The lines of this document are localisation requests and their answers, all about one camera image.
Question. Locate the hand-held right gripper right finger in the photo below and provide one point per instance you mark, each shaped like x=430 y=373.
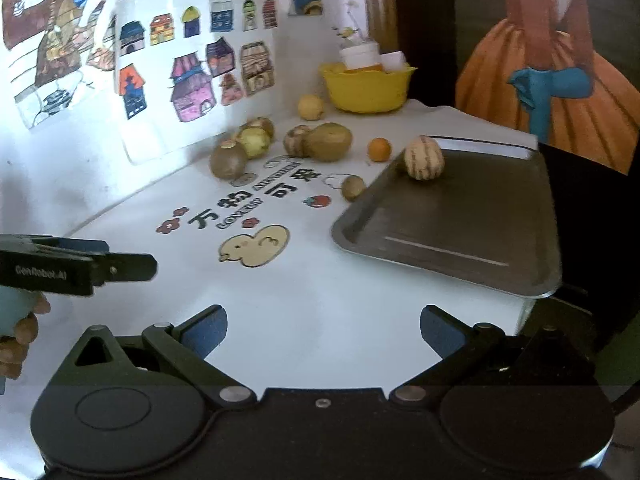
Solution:
x=435 y=325

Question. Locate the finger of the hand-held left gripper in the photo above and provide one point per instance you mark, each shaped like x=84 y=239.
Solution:
x=130 y=267
x=82 y=246

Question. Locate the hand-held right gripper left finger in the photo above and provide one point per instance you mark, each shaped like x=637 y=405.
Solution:
x=207 y=327

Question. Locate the metal baking tray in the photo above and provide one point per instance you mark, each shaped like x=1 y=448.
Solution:
x=450 y=220

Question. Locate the small orange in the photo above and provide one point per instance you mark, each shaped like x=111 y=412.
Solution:
x=379 y=149

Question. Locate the person's left hand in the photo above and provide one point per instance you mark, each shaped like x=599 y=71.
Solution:
x=22 y=332

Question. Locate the white printed table cloth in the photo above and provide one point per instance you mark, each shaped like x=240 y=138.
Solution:
x=300 y=290

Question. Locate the small green-brown kiwi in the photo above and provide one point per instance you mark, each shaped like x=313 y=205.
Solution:
x=353 y=186

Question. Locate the large striped pepino melon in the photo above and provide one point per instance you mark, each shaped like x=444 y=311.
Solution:
x=423 y=158

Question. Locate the yellow-green round fruit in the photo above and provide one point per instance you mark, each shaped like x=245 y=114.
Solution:
x=253 y=142

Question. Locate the large brown kiwi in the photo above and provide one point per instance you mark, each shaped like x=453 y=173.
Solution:
x=330 y=142

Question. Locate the yellow lemon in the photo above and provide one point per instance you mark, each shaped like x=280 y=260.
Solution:
x=311 y=107

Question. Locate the yellow plastic bowl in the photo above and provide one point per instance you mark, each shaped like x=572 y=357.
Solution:
x=365 y=92

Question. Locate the white paper roll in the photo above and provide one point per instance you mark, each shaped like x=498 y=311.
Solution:
x=395 y=61

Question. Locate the white jar with orange label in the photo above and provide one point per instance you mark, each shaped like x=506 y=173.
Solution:
x=360 y=57

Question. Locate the printed cloth with dress figure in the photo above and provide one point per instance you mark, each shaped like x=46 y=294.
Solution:
x=530 y=50

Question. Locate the small yellow flower sprig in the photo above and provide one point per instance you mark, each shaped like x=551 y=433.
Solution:
x=347 y=32

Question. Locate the house drawings wall poster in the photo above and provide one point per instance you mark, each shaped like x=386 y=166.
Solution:
x=165 y=60

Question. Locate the cartoon figure wall poster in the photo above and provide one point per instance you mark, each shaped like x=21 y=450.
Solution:
x=50 y=35

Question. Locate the brown wooden frame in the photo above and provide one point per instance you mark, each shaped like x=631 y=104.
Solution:
x=380 y=20

